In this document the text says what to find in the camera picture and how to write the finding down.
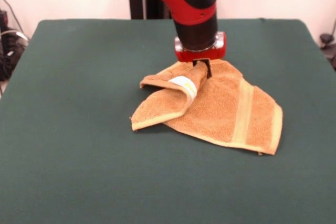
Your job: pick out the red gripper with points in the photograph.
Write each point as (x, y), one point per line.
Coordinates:
(199, 55)

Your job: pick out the tan terry towel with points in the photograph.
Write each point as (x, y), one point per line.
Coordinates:
(223, 108)

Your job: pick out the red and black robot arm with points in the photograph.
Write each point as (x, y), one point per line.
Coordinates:
(189, 6)

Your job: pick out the dark green table cloth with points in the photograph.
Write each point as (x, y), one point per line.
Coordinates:
(78, 142)

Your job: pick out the black power adapter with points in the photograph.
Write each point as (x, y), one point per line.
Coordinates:
(3, 19)

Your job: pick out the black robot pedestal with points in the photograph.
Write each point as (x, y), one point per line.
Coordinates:
(136, 9)

